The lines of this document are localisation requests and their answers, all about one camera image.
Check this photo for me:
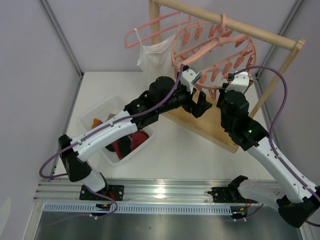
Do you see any pink round clip hanger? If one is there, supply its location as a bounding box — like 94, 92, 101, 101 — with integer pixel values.
171, 20, 257, 100

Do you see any white plastic basket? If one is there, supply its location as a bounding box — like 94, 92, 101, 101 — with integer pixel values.
78, 95, 156, 166

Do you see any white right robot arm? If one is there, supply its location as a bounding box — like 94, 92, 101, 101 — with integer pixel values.
216, 89, 320, 228

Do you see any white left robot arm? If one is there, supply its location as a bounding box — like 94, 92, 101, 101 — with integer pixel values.
58, 76, 212, 192

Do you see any pink clothes hanger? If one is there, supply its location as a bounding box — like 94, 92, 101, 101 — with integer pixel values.
124, 11, 192, 49

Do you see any wooden clothes rack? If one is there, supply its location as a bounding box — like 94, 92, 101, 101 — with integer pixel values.
149, 0, 306, 153

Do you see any white camisole top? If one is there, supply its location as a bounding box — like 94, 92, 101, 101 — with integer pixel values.
134, 13, 182, 84

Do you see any magenta striped sock yellow cuff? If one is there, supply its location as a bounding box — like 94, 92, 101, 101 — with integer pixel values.
91, 118, 103, 129

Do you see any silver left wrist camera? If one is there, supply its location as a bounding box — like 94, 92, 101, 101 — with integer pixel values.
180, 68, 202, 95

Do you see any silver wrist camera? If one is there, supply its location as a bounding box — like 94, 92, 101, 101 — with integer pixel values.
180, 68, 202, 95
222, 71, 251, 94

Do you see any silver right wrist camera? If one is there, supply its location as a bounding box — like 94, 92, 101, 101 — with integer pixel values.
222, 71, 251, 94

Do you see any aluminium mounting rail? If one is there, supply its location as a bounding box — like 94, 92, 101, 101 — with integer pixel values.
33, 178, 231, 205

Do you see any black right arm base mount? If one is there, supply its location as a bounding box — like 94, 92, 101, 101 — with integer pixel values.
207, 186, 241, 203

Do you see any white slotted cable duct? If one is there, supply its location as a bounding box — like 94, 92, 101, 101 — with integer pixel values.
43, 202, 245, 216

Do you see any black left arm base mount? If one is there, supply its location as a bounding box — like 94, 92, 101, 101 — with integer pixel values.
79, 185, 125, 201

